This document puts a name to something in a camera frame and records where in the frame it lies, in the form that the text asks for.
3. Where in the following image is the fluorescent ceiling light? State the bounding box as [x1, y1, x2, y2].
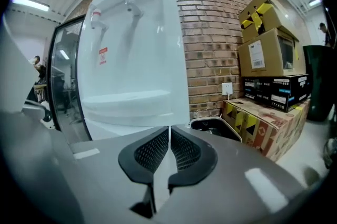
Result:
[307, 0, 329, 7]
[11, 0, 51, 13]

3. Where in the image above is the white water dispenser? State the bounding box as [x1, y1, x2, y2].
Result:
[77, 0, 191, 142]

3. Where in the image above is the red warning sticker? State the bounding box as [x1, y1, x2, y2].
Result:
[98, 47, 110, 66]

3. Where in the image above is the printed brown cardboard box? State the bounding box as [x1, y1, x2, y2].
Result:
[222, 97, 312, 164]

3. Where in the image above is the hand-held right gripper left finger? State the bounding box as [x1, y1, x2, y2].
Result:
[68, 125, 169, 224]

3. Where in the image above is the white red-capped tap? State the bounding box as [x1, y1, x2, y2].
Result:
[90, 6, 109, 32]

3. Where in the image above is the small white waste bin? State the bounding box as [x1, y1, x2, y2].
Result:
[190, 117, 243, 143]

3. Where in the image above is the dark green round bin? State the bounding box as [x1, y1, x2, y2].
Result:
[302, 44, 337, 122]

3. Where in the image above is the cardboard box white label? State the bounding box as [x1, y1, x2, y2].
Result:
[237, 28, 308, 78]

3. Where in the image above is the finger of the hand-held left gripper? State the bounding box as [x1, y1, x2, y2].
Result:
[1, 110, 83, 224]
[1, 30, 35, 113]

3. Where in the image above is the cardboard box yellow tape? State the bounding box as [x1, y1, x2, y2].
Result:
[238, 0, 299, 44]

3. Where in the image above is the black printed carton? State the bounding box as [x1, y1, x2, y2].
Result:
[241, 74, 313, 114]

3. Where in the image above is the white wall socket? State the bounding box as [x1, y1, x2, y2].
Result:
[221, 82, 234, 97]

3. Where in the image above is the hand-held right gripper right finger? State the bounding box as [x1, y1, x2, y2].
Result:
[157, 125, 309, 224]

